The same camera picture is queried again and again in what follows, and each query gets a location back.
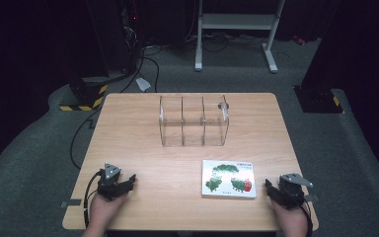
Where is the black perforated base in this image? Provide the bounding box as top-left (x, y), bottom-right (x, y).
top-left (292, 85), bottom-right (345, 115)

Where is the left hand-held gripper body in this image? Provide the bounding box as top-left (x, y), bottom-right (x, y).
top-left (96, 162), bottom-right (130, 201)

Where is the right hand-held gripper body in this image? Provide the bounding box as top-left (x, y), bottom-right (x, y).
top-left (275, 173), bottom-right (314, 209)

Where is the dark equipment rack with wires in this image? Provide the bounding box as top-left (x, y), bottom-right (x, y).
top-left (119, 0), bottom-right (141, 75)

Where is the white picture book with caterpillar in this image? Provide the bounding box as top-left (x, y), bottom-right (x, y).
top-left (201, 159), bottom-right (258, 199)

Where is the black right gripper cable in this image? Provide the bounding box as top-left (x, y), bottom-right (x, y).
top-left (300, 197), bottom-right (314, 237)

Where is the black base with yellow stripes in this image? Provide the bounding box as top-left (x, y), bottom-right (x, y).
top-left (58, 73), bottom-right (110, 113)

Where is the long black floor cable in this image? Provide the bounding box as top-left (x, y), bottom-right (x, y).
top-left (69, 45), bottom-right (162, 171)

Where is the white metal stand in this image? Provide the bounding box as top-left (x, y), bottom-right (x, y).
top-left (194, 0), bottom-right (286, 74)

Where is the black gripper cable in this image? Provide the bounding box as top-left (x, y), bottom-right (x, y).
top-left (82, 169), bottom-right (104, 229)
top-left (300, 197), bottom-right (314, 237)

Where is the white plug on floor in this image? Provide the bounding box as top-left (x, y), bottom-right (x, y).
top-left (134, 77), bottom-right (152, 93)

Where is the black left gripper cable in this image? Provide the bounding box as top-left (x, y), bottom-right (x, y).
top-left (82, 169), bottom-right (104, 229)

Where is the clear acrylic divided organizer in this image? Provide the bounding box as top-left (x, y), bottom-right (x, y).
top-left (158, 94), bottom-right (230, 148)

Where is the small red object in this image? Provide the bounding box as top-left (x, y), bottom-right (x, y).
top-left (291, 34), bottom-right (308, 46)

